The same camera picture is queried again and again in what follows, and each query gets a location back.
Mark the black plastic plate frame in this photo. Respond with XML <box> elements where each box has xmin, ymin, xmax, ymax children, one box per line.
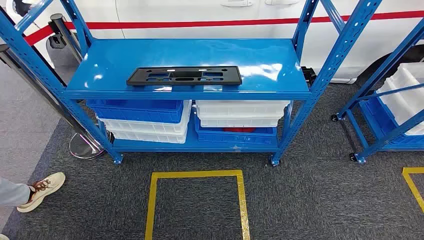
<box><xmin>126</xmin><ymin>65</ymin><xmax>243</xmax><ymax>87</ymax></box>

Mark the blue metal shelf rack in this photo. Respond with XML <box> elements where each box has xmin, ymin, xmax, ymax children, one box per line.
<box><xmin>331</xmin><ymin>18</ymin><xmax>424</xmax><ymax>165</ymax></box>
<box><xmin>0</xmin><ymin>0</ymin><xmax>383</xmax><ymax>167</ymax></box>

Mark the blue plastic crate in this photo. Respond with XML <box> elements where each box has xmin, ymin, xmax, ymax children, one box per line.
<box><xmin>359</xmin><ymin>96</ymin><xmax>424</xmax><ymax>147</ymax></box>
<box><xmin>86</xmin><ymin>99</ymin><xmax>184</xmax><ymax>124</ymax></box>
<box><xmin>194</xmin><ymin>114</ymin><xmax>278</xmax><ymax>146</ymax></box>

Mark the white plastic crate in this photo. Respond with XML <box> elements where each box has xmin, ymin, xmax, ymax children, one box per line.
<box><xmin>376</xmin><ymin>62</ymin><xmax>424</xmax><ymax>136</ymax></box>
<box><xmin>110</xmin><ymin>124</ymin><xmax>190</xmax><ymax>145</ymax></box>
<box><xmin>194</xmin><ymin>100</ymin><xmax>291</xmax><ymax>118</ymax></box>
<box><xmin>96</xmin><ymin>99</ymin><xmax>193</xmax><ymax>135</ymax></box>
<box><xmin>198</xmin><ymin>114</ymin><xmax>285</xmax><ymax>129</ymax></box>

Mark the red item in crate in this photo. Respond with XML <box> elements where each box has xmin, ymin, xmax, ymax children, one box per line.
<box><xmin>223</xmin><ymin>127</ymin><xmax>257</xmax><ymax>134</ymax></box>

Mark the red barrier belt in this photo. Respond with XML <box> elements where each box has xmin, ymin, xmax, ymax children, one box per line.
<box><xmin>23</xmin><ymin>10</ymin><xmax>424</xmax><ymax>47</ymax></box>

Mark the yellow floor tape square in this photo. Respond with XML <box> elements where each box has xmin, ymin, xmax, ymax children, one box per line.
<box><xmin>144</xmin><ymin>169</ymin><xmax>251</xmax><ymax>240</ymax></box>
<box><xmin>402</xmin><ymin>167</ymin><xmax>424</xmax><ymax>215</ymax></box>

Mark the black plastic block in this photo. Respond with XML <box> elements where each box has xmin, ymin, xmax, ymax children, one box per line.
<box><xmin>300</xmin><ymin>66</ymin><xmax>317</xmax><ymax>85</ymax></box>

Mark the white car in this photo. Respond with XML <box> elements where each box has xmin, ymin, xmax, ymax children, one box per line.
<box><xmin>6</xmin><ymin>0</ymin><xmax>424</xmax><ymax>84</ymax></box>

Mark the person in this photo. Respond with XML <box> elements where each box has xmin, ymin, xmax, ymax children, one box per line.
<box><xmin>0</xmin><ymin>172</ymin><xmax>66</xmax><ymax>240</ymax></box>

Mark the chrome stanchion post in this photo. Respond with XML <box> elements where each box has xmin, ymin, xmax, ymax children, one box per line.
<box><xmin>49</xmin><ymin>13</ymin><xmax>84</xmax><ymax>64</ymax></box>
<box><xmin>0</xmin><ymin>44</ymin><xmax>115</xmax><ymax>161</ymax></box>

